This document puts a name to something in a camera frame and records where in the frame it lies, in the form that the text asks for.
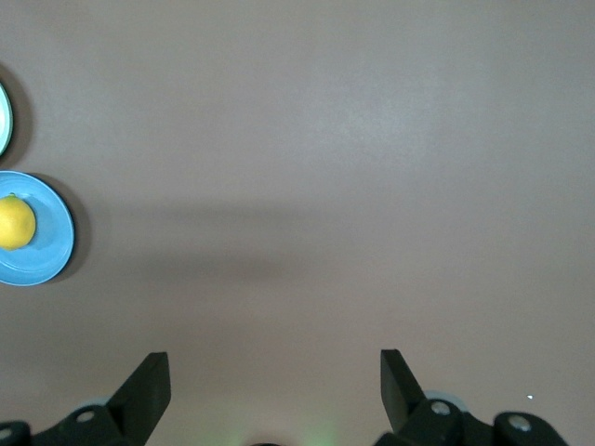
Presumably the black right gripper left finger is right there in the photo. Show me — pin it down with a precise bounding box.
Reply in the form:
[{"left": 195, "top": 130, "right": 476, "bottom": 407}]
[{"left": 0, "top": 351, "right": 172, "bottom": 446}]

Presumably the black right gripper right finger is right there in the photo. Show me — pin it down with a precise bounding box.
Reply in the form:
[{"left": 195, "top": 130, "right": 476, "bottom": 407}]
[{"left": 374, "top": 348, "right": 571, "bottom": 446}]

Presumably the yellow lemon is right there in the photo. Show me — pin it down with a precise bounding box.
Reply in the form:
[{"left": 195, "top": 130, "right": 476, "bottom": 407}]
[{"left": 0, "top": 192, "right": 37, "bottom": 252}]

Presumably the mint green round plate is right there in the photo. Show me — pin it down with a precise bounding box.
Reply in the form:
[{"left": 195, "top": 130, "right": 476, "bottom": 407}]
[{"left": 0, "top": 82, "right": 15, "bottom": 157}]

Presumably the blue round plate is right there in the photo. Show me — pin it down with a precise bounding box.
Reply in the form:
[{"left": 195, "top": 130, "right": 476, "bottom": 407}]
[{"left": 0, "top": 170, "right": 76, "bottom": 287}]

